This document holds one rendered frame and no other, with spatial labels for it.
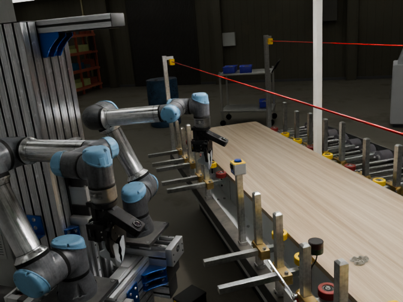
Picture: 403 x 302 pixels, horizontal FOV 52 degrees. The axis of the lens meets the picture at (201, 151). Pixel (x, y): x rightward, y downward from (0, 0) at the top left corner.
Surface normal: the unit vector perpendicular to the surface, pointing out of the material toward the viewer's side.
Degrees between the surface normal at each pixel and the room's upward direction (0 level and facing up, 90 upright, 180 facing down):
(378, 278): 0
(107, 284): 0
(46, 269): 64
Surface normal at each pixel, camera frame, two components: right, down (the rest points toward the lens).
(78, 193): -0.33, 0.30
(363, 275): -0.08, -0.95
